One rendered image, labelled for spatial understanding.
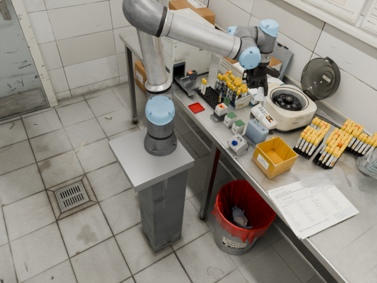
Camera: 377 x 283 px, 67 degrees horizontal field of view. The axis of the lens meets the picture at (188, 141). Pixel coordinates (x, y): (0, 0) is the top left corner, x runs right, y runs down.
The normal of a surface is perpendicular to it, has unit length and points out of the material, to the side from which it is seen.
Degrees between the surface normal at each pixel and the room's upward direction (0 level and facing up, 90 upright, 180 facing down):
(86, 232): 0
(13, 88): 90
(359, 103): 90
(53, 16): 90
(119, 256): 0
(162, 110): 6
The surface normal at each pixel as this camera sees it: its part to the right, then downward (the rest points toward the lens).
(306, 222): 0.07, -0.67
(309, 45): -0.84, 0.35
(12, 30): 0.53, 0.64
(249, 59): 0.06, 0.72
